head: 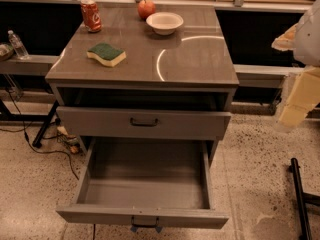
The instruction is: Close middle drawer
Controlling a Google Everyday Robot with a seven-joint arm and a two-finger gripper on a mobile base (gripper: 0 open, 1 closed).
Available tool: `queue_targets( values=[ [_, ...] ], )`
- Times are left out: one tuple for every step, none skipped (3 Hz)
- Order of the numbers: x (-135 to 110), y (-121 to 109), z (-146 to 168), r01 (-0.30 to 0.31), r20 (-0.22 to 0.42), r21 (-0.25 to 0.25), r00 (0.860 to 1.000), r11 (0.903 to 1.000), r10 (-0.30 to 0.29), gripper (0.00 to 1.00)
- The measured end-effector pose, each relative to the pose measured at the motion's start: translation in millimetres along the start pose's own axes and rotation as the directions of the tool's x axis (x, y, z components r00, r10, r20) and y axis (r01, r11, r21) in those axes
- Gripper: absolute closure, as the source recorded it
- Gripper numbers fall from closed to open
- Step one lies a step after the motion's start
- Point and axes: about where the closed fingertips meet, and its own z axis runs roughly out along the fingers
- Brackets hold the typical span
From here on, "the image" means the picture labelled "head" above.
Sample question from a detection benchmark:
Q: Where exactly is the orange soda can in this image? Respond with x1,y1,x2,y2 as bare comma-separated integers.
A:
80,0,102,33

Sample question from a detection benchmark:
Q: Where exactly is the red apple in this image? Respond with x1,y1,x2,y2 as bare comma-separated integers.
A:
138,0,156,20

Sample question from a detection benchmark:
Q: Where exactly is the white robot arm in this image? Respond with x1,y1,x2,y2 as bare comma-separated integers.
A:
271,0,320,132

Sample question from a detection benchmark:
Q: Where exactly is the grey side shelf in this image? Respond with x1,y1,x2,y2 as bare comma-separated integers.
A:
0,55,59,76
234,64,303,89

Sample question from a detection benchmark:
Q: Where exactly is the black stand leg right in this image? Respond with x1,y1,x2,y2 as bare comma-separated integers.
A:
289,158,320,240

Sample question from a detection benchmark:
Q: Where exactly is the white bowl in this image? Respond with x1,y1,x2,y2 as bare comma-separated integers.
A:
146,12,184,36

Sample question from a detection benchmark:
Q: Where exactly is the bowl on left shelf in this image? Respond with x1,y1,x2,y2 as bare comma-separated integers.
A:
0,43,14,61

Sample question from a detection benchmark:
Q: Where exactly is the blue tape cross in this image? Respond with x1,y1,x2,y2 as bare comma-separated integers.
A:
130,225,163,233

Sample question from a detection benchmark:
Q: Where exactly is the grey top drawer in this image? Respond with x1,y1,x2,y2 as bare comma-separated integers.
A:
57,106,231,140

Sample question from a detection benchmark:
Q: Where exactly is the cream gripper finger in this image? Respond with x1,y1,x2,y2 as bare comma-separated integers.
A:
275,66,320,133
271,24,297,51

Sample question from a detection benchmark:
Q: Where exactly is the grey side shelf right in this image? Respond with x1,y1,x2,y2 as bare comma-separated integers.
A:
234,64,303,89

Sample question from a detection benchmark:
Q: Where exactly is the black floor cable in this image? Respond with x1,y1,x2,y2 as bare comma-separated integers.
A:
0,90,80,181

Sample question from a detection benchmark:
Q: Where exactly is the black table leg left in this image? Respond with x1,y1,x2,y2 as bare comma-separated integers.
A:
32,101,59,148

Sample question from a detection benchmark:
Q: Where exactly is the clear water bottle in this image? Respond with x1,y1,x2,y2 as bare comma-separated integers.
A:
8,30,29,59

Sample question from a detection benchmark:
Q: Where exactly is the grey side shelf left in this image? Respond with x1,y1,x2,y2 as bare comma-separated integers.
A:
0,55,59,76

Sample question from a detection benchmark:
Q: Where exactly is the grey drawer cabinet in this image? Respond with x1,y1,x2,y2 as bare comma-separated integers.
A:
46,4,238,153

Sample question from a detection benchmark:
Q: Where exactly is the green yellow sponge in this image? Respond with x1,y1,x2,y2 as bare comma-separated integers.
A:
87,43,126,67

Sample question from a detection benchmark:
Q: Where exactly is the grey drawer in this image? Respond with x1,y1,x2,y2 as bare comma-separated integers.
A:
57,138,228,229
57,106,231,140

